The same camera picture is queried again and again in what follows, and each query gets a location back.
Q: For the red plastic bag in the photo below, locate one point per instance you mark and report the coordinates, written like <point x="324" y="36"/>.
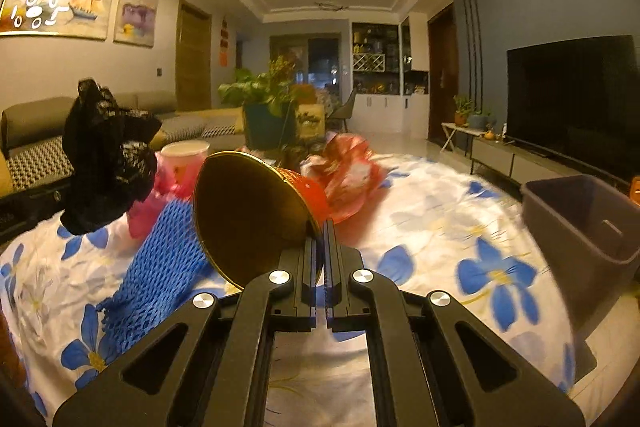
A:
<point x="350" y="177"/>

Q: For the dark wooden door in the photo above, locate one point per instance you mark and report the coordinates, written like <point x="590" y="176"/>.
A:
<point x="442" y="72"/>

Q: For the gold and red round tin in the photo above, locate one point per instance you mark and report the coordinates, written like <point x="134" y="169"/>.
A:
<point x="250" y="217"/>

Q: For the light wooden door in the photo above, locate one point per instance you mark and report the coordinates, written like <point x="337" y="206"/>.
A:
<point x="192" y="57"/>

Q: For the grey television cabinet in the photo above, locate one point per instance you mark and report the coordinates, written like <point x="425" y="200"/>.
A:
<point x="500" y="157"/>

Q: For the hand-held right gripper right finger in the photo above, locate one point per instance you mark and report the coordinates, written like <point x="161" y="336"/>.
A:
<point x="332" y="279"/>

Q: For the grey sofa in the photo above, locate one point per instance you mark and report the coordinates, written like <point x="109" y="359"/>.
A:
<point x="30" y="122"/>

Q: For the large houndstooth pillow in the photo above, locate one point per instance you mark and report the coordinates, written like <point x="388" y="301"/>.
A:
<point x="40" y="167"/>

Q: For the blue foam net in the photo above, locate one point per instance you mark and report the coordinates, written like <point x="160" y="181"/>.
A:
<point x="150" y="267"/>

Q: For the red wall decoration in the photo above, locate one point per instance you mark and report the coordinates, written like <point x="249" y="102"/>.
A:
<point x="224" y="44"/>

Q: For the yellow sofa cover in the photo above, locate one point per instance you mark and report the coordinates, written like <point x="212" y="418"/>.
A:
<point x="210" y="117"/>

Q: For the black plastic bag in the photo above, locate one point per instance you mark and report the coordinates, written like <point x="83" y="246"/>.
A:
<point x="105" y="167"/>

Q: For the small plant in orange pot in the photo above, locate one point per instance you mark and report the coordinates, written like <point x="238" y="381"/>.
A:
<point x="461" y="112"/>

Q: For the black television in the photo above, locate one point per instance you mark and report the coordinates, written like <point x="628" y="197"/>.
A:
<point x="570" y="107"/>

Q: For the white side table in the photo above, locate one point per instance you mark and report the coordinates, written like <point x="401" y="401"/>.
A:
<point x="462" y="127"/>

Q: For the white paper cup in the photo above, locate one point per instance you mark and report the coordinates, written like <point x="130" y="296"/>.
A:
<point x="185" y="152"/>

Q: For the yellow printed box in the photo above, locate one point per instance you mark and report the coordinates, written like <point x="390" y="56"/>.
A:
<point x="312" y="122"/>

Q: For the small plant in blue pot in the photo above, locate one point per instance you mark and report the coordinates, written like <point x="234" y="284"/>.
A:
<point x="479" y="121"/>

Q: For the grey dining chair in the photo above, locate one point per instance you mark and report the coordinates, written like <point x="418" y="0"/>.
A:
<point x="345" y="109"/>

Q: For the yellow flower bunch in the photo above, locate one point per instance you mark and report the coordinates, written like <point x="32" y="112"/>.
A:
<point x="285" y="69"/>

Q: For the pink plastic bag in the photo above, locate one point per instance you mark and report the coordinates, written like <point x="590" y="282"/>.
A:
<point x="142" y="219"/>

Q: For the white display cabinet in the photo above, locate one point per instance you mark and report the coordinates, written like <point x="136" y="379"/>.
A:
<point x="380" y="107"/>

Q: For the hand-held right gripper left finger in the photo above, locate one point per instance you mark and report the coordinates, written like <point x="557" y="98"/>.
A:
<point x="317" y="279"/>

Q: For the glass balcony door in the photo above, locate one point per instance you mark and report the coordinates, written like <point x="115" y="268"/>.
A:
<point x="320" y="62"/>

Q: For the grey plastic bin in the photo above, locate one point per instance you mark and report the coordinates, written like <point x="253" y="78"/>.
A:
<point x="575" y="217"/>

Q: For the blue floral blanket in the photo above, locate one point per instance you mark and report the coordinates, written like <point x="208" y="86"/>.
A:
<point x="425" y="227"/>

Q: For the green plant in teal pot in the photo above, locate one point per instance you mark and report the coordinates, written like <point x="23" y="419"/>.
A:
<point x="265" y="122"/>

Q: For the purple wall painting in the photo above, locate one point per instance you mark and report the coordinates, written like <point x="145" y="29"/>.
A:
<point x="137" y="7"/>

